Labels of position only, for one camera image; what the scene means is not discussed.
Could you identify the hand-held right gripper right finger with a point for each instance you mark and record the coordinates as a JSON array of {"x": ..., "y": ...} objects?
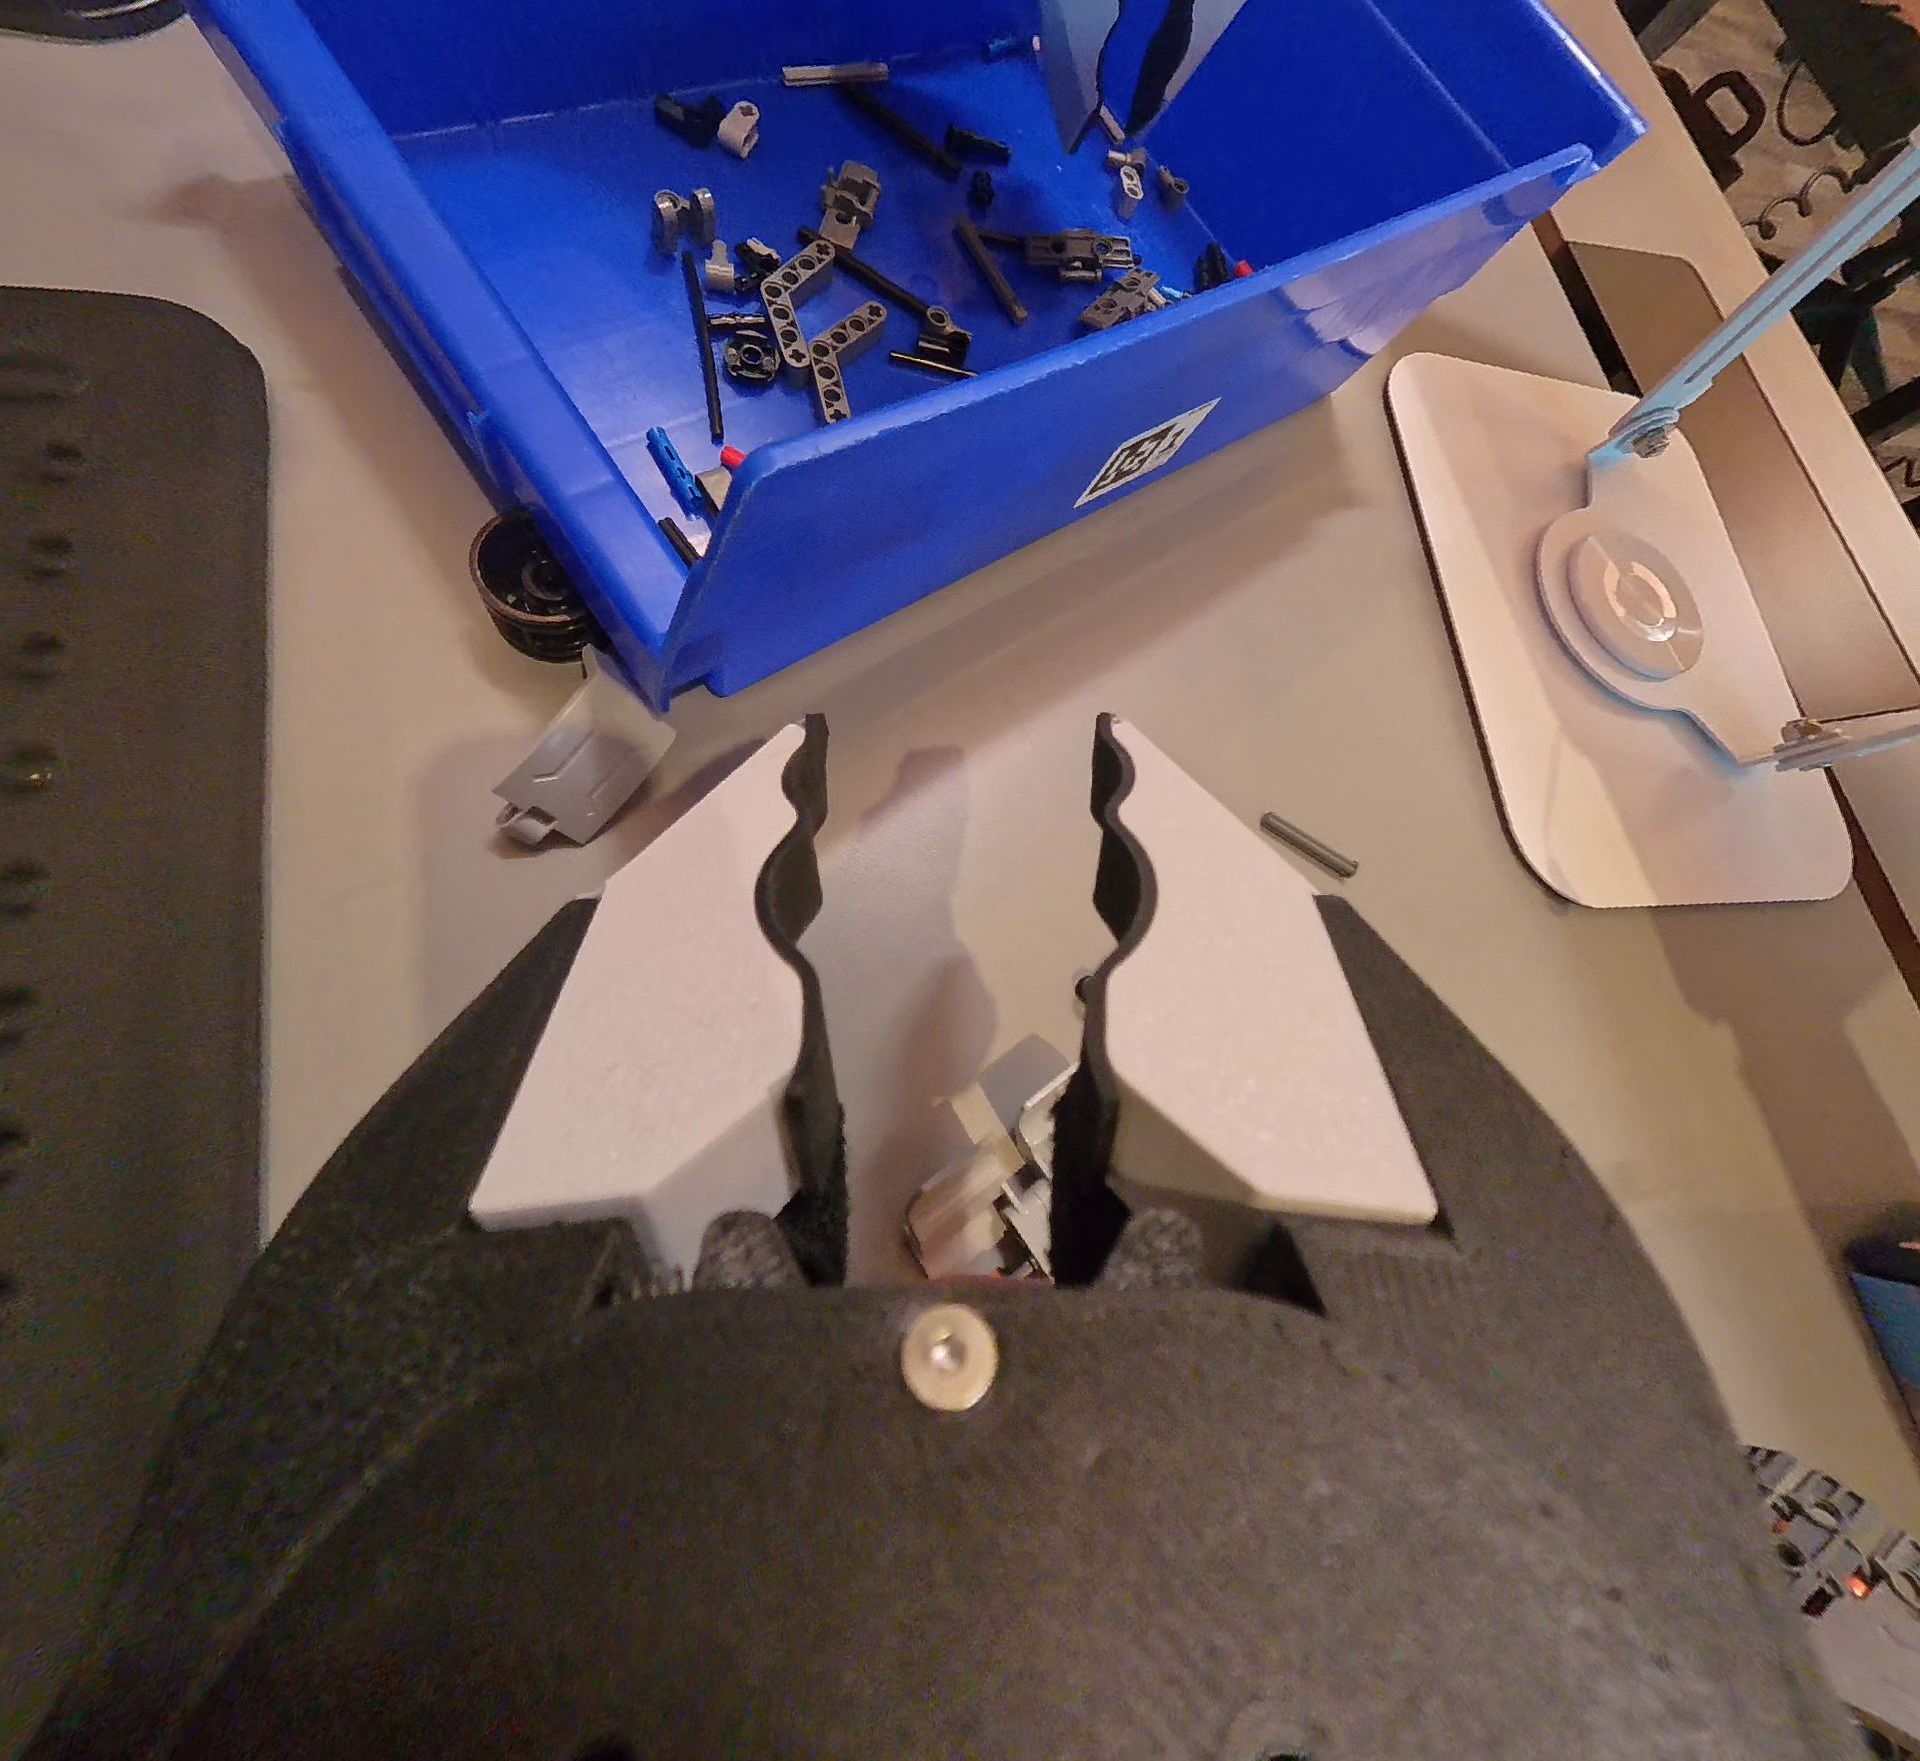
[{"x": 1245, "y": 1042}]

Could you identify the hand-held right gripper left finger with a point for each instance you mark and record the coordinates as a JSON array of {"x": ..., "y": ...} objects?
[{"x": 660, "y": 1042}]

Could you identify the grey orange brick assembly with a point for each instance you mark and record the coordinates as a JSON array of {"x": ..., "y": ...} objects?
[{"x": 990, "y": 1161}]

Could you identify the grey hinge piece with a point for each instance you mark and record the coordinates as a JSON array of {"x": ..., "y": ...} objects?
[{"x": 847, "y": 201}]

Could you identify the blue plastic bin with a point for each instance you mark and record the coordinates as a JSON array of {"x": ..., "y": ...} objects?
[{"x": 1049, "y": 470}]

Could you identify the light grey elbow connector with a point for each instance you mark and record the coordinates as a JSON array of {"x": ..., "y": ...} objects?
[{"x": 722, "y": 268}]

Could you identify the short dark grey axle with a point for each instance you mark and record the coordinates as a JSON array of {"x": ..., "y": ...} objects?
[{"x": 1313, "y": 846}]

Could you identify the light grey two-hole connector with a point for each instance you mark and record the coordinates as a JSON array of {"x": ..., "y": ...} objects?
[
  {"x": 1127, "y": 183},
  {"x": 739, "y": 130}
]

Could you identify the thick black axle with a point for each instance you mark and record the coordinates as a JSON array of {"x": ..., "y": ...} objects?
[
  {"x": 677, "y": 539},
  {"x": 899, "y": 130}
]

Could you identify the dark grey holed plate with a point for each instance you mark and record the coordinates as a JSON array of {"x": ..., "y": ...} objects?
[
  {"x": 1079, "y": 249},
  {"x": 1122, "y": 299}
]

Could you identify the grey ridged panel piece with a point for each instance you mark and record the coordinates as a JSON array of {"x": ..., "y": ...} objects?
[{"x": 577, "y": 770}]

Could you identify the long thin black axle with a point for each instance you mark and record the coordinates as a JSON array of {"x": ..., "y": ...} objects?
[
  {"x": 886, "y": 280},
  {"x": 703, "y": 335}
]

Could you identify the white board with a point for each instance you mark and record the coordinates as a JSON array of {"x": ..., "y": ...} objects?
[{"x": 1500, "y": 741}]

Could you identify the black pin connector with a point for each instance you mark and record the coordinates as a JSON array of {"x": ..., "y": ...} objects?
[{"x": 686, "y": 114}]

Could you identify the grey bent liftarm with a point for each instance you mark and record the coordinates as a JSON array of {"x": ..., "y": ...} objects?
[
  {"x": 781, "y": 307},
  {"x": 834, "y": 381}
]

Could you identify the black toy wheel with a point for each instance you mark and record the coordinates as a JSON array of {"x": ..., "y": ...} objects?
[{"x": 525, "y": 591}]

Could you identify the grey perpendicular connector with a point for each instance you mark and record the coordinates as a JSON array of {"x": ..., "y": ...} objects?
[{"x": 667, "y": 234}]

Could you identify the grey short liftarm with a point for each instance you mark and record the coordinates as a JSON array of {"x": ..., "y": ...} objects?
[{"x": 717, "y": 489}]

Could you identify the long blue pin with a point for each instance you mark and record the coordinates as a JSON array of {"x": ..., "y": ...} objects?
[{"x": 677, "y": 468}]

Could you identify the light blue metal stand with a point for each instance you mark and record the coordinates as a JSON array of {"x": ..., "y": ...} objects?
[{"x": 1627, "y": 599}]

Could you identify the black foam mat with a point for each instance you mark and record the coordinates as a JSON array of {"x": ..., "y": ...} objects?
[{"x": 120, "y": 741}]

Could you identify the grey black brick model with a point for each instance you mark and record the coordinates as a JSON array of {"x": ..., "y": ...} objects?
[{"x": 1830, "y": 1505}]

